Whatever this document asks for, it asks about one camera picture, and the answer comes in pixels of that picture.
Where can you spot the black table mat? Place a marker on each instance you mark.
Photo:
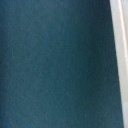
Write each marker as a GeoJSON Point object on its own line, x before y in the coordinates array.
{"type": "Point", "coordinates": [58, 65]}

